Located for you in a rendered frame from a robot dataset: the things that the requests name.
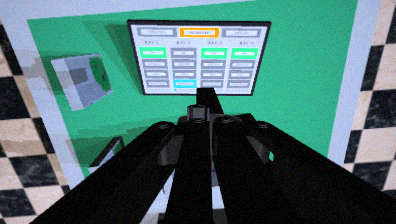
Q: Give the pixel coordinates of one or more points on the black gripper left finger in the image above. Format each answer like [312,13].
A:
[122,190]

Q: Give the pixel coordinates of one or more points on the grey hard drive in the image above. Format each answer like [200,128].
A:
[113,147]
[84,79]
[168,184]

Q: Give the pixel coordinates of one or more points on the green flat mat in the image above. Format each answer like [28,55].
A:
[297,88]

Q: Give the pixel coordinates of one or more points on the status display screen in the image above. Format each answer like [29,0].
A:
[173,57]

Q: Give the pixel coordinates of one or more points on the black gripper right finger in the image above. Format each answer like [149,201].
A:
[319,190]

